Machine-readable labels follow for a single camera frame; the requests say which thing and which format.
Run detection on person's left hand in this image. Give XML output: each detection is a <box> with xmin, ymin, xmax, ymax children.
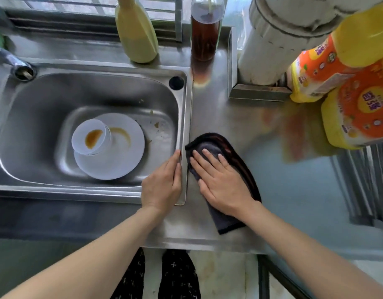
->
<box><xmin>141</xmin><ymin>149</ymin><xmax>183</xmax><ymax>215</ymax></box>

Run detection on person's right hand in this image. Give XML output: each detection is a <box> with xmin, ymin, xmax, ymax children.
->
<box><xmin>190</xmin><ymin>148</ymin><xmax>257</xmax><ymax>220</ymax></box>

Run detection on white plate with sauce stain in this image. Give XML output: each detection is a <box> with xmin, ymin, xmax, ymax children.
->
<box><xmin>73</xmin><ymin>113</ymin><xmax>146</xmax><ymax>181</ymax></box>

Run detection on dark blue towel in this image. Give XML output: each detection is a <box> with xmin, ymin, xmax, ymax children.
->
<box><xmin>184</xmin><ymin>132</ymin><xmax>262</xmax><ymax>235</ymax></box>

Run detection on small white bowl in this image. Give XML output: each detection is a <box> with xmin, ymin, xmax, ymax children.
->
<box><xmin>71</xmin><ymin>118</ymin><xmax>112</xmax><ymax>156</ymax></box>

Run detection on stainless steel sink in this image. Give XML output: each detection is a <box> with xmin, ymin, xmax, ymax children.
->
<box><xmin>0</xmin><ymin>57</ymin><xmax>193</xmax><ymax>206</ymax></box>

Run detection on brown liquid spray bottle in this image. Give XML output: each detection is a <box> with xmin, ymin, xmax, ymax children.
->
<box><xmin>190</xmin><ymin>0</ymin><xmax>225</xmax><ymax>62</ymax></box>

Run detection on person's right forearm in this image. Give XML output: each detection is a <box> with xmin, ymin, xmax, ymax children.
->
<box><xmin>240</xmin><ymin>201</ymin><xmax>383</xmax><ymax>299</ymax></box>

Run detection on person's left forearm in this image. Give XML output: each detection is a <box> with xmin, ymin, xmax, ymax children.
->
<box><xmin>1</xmin><ymin>205</ymin><xmax>162</xmax><ymax>299</ymax></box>

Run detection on black patterned trousers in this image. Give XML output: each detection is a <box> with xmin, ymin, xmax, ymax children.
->
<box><xmin>110</xmin><ymin>247</ymin><xmax>202</xmax><ymax>299</ymax></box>

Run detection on white plastic container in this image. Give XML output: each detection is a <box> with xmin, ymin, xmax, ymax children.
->
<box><xmin>237</xmin><ymin>0</ymin><xmax>366</xmax><ymax>87</ymax></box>

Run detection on yellow dish soap bottle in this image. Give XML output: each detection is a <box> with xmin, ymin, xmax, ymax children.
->
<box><xmin>114</xmin><ymin>0</ymin><xmax>159</xmax><ymax>64</ymax></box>

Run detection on pale green cabinet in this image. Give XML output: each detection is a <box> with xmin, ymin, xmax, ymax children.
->
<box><xmin>0</xmin><ymin>238</ymin><xmax>142</xmax><ymax>299</ymax></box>

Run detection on window security grille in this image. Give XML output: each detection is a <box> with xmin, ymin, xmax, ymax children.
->
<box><xmin>0</xmin><ymin>0</ymin><xmax>192</xmax><ymax>42</ymax></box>

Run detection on curved chrome faucet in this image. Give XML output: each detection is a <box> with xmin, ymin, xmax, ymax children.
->
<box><xmin>0</xmin><ymin>40</ymin><xmax>38</xmax><ymax>82</ymax></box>

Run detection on dark metal floor frame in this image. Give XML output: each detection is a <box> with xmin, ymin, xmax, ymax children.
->
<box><xmin>258</xmin><ymin>254</ymin><xmax>306</xmax><ymax>299</ymax></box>

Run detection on ribbed steel door frame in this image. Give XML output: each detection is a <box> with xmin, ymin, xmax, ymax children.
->
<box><xmin>330</xmin><ymin>143</ymin><xmax>383</xmax><ymax>228</ymax></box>

